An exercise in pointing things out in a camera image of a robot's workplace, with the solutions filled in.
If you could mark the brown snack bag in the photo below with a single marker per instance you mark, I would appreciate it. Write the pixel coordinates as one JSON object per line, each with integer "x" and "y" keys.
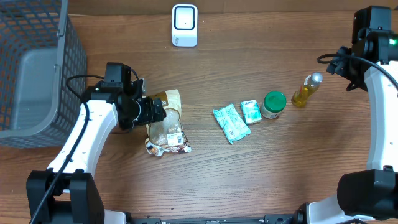
{"x": 167, "y": 135}

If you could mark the teal snack packet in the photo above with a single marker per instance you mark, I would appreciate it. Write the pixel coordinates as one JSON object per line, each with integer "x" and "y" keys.
{"x": 231, "y": 123}

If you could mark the green lid jar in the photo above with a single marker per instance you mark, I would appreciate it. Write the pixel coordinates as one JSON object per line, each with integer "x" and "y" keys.
{"x": 273, "y": 104}

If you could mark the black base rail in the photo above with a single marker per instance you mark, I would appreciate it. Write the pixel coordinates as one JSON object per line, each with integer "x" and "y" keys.
{"x": 217, "y": 220}

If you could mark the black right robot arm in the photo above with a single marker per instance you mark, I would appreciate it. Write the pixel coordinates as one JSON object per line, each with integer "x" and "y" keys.
{"x": 371, "y": 65}

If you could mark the dark grey plastic basket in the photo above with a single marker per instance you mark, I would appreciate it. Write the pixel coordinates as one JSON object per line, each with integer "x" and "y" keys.
{"x": 40, "y": 50}

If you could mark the tissue pack white green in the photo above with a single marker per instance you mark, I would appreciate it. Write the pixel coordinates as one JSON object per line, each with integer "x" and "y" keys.
{"x": 251, "y": 112}

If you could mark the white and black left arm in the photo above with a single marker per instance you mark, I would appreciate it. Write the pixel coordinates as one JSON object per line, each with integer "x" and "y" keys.
{"x": 66, "y": 192}

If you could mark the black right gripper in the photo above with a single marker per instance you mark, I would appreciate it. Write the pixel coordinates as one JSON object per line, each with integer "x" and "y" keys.
{"x": 343, "y": 66}

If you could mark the yellow oil bottle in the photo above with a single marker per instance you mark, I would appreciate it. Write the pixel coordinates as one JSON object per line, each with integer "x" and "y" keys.
{"x": 308, "y": 88}

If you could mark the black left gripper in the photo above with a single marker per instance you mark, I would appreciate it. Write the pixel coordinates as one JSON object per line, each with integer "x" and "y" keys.
{"x": 152, "y": 115}

